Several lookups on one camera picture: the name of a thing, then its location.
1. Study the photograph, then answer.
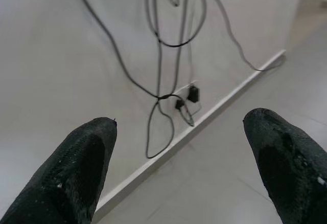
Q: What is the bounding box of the thin looped wall cable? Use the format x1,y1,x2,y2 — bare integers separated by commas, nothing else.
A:
144,0,176,160

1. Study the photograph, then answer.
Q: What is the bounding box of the black power adapter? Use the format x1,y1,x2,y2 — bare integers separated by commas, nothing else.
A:
188,85,201,103

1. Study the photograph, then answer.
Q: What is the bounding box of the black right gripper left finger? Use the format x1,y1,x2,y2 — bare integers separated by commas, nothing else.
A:
0,117,119,224

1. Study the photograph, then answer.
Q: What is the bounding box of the white wall socket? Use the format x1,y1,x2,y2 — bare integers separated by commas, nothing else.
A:
176,80,199,95

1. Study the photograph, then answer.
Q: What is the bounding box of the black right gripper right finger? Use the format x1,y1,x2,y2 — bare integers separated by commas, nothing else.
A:
242,107,327,224

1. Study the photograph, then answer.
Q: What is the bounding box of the long thin wall cable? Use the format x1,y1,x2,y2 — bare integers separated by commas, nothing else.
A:
205,0,286,72

